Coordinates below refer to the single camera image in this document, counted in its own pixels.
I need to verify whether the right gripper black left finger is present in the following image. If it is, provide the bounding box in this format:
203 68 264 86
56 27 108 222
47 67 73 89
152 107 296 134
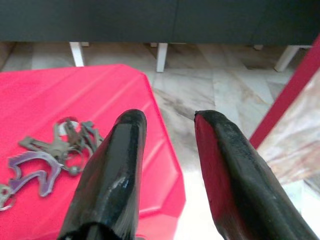
57 108 148 240

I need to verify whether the black low sideboard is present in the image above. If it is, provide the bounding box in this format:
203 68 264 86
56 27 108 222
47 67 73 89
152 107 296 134
0 0 320 73

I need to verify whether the red plastic stool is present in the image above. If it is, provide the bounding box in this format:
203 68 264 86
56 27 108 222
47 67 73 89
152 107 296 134
0 63 187 240

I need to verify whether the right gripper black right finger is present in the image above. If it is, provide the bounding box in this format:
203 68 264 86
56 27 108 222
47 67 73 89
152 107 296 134
194 109 320 240

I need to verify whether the marble pattern folding table top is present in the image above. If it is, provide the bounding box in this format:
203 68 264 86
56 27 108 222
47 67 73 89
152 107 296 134
249 33 320 186

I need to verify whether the key bunch with purple charm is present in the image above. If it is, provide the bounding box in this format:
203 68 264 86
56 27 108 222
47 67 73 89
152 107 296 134
0 116 105 211

